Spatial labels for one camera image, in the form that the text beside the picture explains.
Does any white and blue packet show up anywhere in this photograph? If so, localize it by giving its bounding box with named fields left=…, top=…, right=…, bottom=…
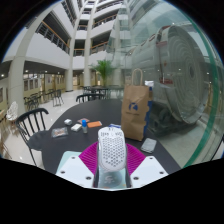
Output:
left=108, top=123, right=123, bottom=130

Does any black spindle-back chair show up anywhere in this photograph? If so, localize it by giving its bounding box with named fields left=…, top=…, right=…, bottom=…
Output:
left=15, top=107, right=51, bottom=167
left=75, top=93, right=106, bottom=104

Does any clear plastic packet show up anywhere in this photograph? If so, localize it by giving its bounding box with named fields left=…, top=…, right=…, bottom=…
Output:
left=50, top=126, right=70, bottom=139

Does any white lattice chair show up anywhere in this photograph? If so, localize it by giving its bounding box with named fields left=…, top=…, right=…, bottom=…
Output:
left=5, top=100, right=19, bottom=123

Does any group of black chairs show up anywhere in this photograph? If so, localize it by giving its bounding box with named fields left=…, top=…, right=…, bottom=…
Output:
left=23, top=88, right=65, bottom=111

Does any brown paper bag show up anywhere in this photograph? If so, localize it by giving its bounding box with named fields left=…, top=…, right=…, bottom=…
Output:
left=120, top=68, right=154, bottom=142

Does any grey smartphone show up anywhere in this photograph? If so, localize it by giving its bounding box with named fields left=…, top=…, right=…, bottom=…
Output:
left=140, top=137, right=158, bottom=154

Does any orange flat packet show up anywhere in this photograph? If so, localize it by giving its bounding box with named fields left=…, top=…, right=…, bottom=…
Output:
left=87, top=120, right=103, bottom=129

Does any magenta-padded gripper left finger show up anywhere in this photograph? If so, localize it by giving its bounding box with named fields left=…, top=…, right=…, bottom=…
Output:
left=55, top=141, right=101, bottom=189

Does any white rectangular box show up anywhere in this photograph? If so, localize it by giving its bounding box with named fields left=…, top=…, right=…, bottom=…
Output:
left=70, top=123, right=83, bottom=133

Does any green potted plant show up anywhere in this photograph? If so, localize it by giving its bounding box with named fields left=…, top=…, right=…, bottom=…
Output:
left=90, top=59, right=118, bottom=88

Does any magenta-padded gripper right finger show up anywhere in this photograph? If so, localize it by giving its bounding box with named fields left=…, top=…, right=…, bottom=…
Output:
left=124, top=143, right=169, bottom=189

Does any white perforated computer mouse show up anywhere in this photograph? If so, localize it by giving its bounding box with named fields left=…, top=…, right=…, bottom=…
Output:
left=97, top=126, right=128, bottom=173

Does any small blue-capped bottle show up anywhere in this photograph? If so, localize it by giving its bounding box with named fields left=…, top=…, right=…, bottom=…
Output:
left=81, top=119, right=89, bottom=135

